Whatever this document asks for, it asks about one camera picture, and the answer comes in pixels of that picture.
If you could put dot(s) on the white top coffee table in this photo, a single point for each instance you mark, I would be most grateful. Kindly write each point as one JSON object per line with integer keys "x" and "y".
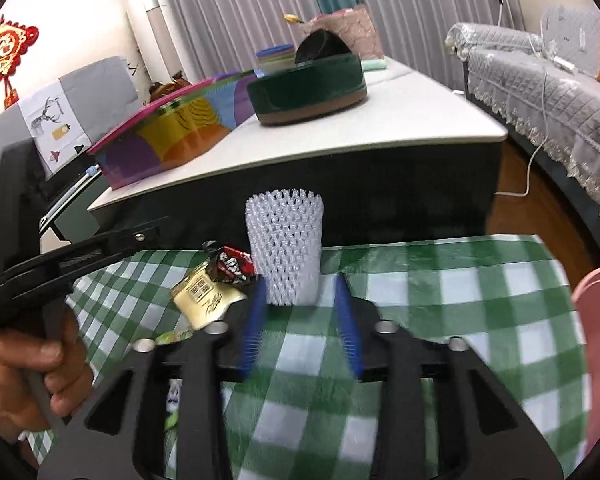
{"x": 405, "y": 110}

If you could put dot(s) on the multicoloured gift box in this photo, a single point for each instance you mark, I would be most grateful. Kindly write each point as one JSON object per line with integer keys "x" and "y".
{"x": 170, "y": 140}

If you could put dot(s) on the pink lace-covered box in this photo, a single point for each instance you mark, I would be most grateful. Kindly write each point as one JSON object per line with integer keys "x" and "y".
{"x": 355, "y": 30}

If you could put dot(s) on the green checked tablecloth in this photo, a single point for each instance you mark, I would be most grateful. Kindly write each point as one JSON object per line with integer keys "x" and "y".
{"x": 480, "y": 300}

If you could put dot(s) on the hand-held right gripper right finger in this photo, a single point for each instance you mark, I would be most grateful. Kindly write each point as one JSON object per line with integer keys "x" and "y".
{"x": 350, "y": 330}

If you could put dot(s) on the white standing air conditioner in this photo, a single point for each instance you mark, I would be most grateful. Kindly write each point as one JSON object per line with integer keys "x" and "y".
{"x": 155, "y": 30}

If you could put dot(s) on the person's left hand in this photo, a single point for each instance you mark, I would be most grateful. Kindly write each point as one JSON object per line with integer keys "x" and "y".
{"x": 15, "y": 385}

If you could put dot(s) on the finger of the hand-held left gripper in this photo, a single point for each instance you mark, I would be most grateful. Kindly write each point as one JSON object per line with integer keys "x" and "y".
{"x": 100, "y": 266}
{"x": 125, "y": 239}

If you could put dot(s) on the grey quilted pillow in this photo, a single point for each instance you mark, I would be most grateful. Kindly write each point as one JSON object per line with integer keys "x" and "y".
{"x": 575, "y": 35}

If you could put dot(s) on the black round bowl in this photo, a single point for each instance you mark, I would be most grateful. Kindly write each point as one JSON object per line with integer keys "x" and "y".
{"x": 322, "y": 47}

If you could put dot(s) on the white printed chair cloth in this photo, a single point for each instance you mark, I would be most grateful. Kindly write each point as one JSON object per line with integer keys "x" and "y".
{"x": 55, "y": 125}

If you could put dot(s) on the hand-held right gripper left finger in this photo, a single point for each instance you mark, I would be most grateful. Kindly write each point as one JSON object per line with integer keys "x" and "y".
{"x": 252, "y": 330}

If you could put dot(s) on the stack of coloured containers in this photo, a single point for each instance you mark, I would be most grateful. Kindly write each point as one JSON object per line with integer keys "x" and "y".
{"x": 275, "y": 62}

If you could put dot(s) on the mint green tray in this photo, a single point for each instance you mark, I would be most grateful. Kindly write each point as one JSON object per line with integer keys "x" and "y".
{"x": 374, "y": 64}

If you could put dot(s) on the grey armchair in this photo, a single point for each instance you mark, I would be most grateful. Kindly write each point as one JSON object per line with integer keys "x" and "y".
{"x": 100, "y": 80}

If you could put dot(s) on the grey quilted sofa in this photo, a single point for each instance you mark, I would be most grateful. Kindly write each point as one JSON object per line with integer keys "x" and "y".
{"x": 555, "y": 110}

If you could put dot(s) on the grey curtain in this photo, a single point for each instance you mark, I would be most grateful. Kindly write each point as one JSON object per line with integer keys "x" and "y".
{"x": 230, "y": 5}

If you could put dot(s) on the red knot wall decoration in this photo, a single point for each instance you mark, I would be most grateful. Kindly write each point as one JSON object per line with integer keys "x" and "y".
{"x": 2, "y": 55}

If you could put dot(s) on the white foam net sleeve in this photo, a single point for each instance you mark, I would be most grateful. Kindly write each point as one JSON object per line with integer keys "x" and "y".
{"x": 285, "y": 245}

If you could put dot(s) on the green tissue packet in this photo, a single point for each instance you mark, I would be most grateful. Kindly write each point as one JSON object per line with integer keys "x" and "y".
{"x": 172, "y": 336}

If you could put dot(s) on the small yellow object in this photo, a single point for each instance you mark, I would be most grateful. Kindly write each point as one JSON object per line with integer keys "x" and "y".
{"x": 292, "y": 19}

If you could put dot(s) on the black red snack wrapper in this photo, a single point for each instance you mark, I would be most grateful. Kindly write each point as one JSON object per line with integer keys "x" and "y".
{"x": 232, "y": 265}

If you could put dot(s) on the gold drink carton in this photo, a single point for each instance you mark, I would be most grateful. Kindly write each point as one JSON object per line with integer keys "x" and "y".
{"x": 205, "y": 295}

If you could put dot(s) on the dark green round box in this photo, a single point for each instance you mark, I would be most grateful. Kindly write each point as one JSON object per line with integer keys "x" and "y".
{"x": 310, "y": 90}

